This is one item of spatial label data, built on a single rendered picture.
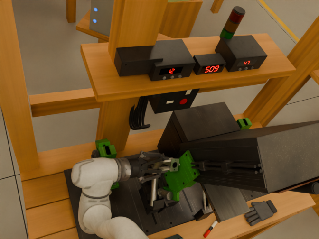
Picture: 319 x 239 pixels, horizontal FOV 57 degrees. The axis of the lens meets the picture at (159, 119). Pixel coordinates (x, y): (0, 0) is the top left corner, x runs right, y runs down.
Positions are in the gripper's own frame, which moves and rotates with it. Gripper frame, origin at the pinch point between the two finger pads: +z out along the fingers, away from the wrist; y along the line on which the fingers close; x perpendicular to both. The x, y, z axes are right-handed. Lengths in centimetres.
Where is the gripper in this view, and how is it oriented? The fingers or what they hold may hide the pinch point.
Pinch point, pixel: (167, 164)
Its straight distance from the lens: 128.8
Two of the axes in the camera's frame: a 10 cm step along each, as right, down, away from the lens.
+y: 0.8, -9.9, -1.1
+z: 8.1, 0.0, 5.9
